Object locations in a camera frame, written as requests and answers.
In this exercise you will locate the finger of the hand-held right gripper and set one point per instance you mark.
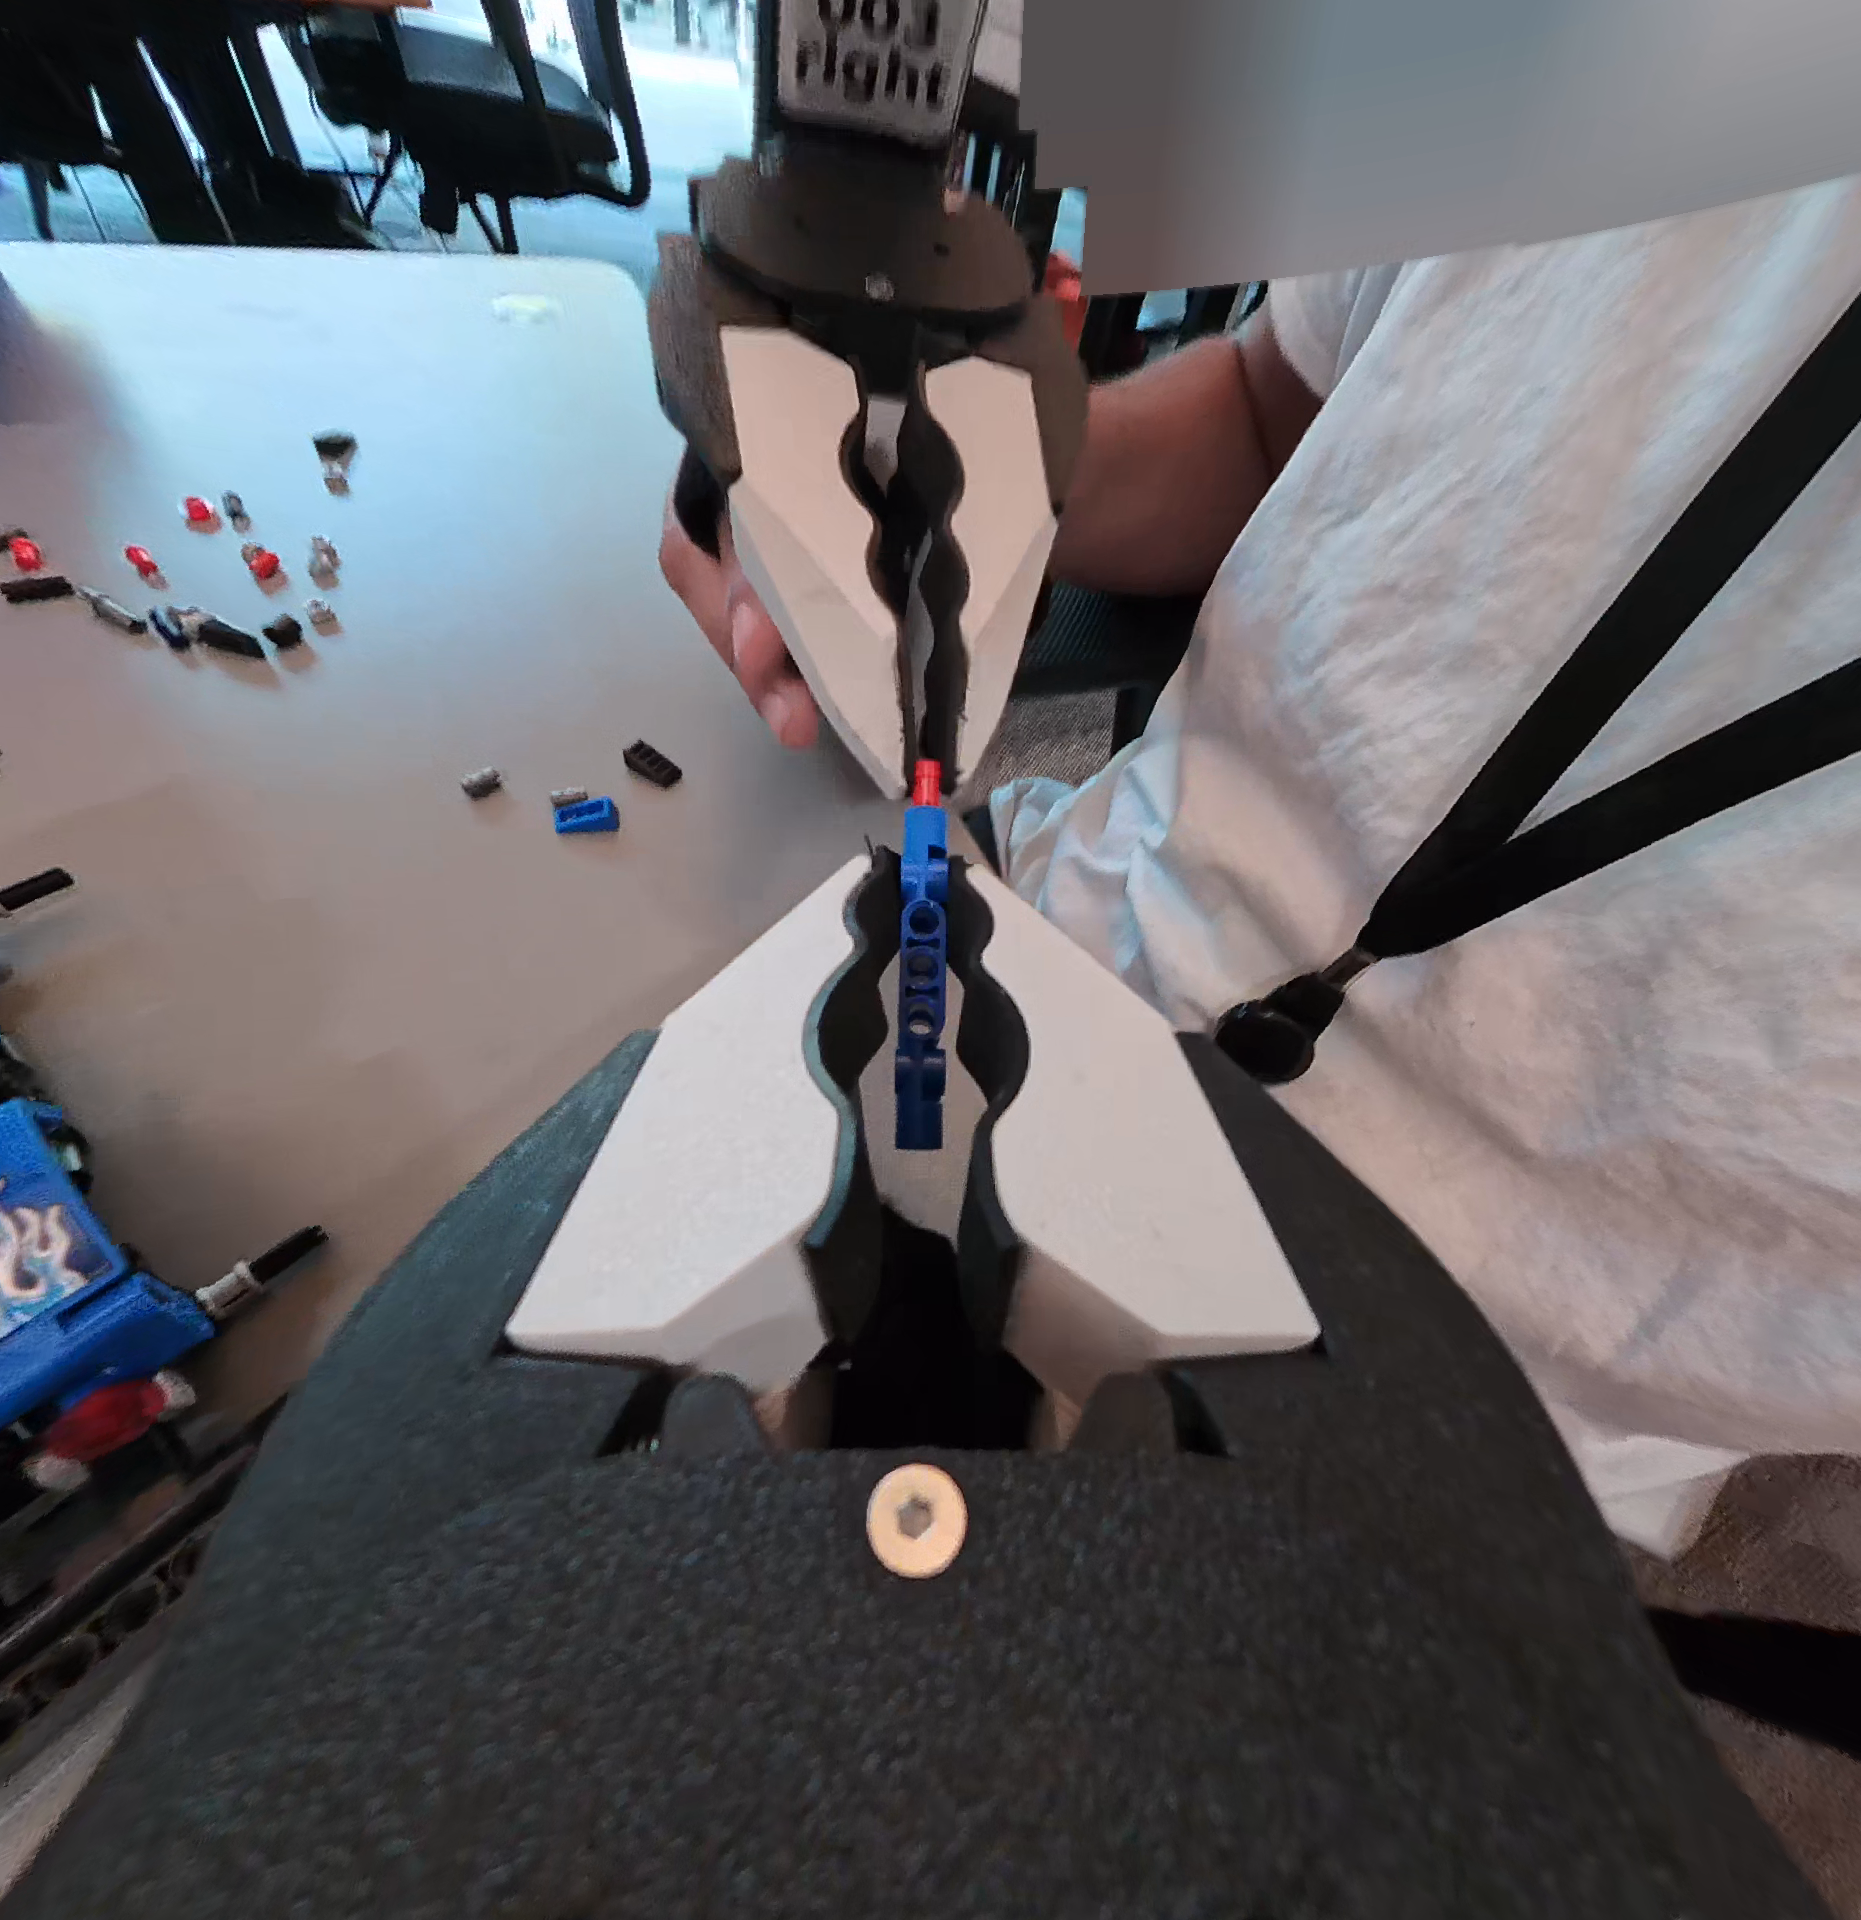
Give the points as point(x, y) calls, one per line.
point(795, 509)
point(1005, 509)

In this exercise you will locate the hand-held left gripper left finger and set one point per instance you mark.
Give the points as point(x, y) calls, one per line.
point(675, 1200)

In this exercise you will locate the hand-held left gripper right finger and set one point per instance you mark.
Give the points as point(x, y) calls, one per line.
point(1157, 1200)

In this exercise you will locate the blue lego panel piece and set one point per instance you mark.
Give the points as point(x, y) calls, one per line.
point(919, 976)

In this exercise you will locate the person's right forearm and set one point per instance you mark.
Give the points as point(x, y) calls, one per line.
point(1157, 449)

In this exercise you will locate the black lego grille piece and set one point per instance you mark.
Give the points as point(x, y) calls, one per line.
point(653, 762)

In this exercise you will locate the blue lego slope piece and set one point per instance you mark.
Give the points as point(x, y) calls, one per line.
point(587, 816)

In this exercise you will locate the pile of small lego pieces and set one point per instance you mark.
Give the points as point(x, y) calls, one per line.
point(228, 638)

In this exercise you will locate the blue black lego truck model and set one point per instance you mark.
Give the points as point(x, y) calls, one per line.
point(45, 1258)

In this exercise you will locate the person's right hand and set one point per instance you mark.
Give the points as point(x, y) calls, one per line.
point(751, 644)

